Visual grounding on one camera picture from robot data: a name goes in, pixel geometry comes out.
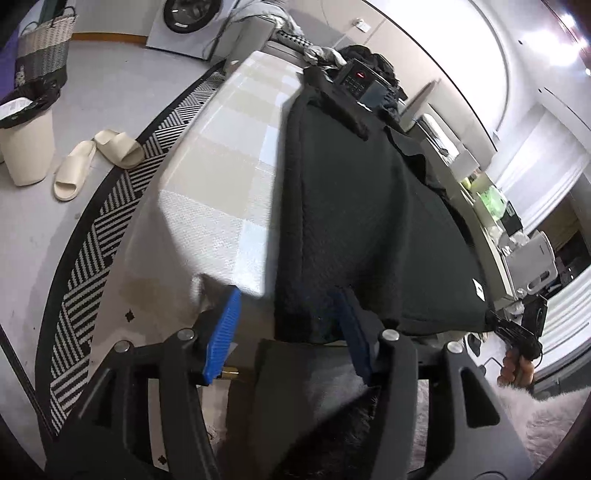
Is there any white curtain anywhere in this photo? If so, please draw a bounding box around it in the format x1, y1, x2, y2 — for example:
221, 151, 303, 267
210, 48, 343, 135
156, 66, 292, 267
489, 104, 591, 232

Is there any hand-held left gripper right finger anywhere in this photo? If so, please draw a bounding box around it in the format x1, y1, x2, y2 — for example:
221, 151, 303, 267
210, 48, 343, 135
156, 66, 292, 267
331, 286, 534, 480

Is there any white upright appliance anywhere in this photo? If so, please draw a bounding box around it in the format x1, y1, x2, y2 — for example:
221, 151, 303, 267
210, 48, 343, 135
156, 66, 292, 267
503, 233, 555, 291

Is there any black cable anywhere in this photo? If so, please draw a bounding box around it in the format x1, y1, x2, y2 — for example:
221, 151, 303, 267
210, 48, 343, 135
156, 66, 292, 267
0, 323, 51, 435

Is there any black electric cooker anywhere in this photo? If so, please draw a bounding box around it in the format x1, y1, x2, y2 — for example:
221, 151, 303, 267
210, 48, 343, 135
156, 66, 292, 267
333, 58, 400, 112

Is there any person's right forearm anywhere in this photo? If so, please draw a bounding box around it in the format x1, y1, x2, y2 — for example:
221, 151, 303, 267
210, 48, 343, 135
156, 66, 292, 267
501, 383, 591, 467

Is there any person's right hand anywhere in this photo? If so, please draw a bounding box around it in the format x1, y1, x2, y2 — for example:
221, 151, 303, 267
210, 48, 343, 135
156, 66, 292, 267
498, 348, 536, 386

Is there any checked tablecloth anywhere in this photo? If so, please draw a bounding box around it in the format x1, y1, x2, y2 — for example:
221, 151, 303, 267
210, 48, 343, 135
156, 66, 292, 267
90, 48, 305, 467

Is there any woven laundry basket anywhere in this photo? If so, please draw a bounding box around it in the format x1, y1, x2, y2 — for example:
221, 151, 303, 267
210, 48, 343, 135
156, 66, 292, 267
16, 7, 77, 88

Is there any grey side table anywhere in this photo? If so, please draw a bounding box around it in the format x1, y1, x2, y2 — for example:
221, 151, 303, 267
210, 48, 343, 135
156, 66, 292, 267
399, 99, 518, 310

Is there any grey sofa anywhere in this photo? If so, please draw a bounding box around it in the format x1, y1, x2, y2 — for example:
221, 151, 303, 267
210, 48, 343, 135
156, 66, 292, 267
203, 0, 301, 63

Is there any cream slipper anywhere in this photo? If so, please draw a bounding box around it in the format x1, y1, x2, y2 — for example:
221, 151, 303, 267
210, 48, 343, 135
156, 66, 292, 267
53, 141, 98, 201
92, 130, 145, 169

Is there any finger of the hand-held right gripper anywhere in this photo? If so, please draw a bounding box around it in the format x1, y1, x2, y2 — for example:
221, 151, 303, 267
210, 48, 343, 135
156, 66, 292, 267
487, 310, 539, 354

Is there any houndstooth cushion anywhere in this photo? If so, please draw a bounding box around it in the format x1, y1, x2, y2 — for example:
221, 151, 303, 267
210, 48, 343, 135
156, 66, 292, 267
276, 30, 315, 51

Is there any pile of black clothes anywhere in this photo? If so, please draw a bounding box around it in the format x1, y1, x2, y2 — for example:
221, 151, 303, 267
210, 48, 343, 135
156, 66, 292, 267
337, 45, 409, 100

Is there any striped black white rug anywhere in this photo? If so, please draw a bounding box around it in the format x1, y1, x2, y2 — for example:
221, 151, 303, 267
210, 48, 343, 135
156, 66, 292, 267
34, 60, 232, 439

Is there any green lidded white container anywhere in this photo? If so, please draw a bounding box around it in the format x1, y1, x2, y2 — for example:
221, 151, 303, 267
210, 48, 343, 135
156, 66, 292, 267
478, 185, 509, 217

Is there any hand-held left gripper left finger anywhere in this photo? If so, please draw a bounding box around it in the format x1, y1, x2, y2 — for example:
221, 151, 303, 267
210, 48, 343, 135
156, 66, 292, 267
46, 287, 244, 480

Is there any white washing machine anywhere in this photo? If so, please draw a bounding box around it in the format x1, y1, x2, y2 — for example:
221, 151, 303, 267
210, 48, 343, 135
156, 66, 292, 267
147, 0, 241, 58

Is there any black knit sweater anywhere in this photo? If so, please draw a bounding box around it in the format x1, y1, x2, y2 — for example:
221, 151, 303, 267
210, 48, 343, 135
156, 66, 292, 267
274, 67, 497, 344

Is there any cream trash bin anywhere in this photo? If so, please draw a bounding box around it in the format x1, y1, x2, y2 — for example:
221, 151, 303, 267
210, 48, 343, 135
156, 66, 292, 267
0, 88, 61, 188

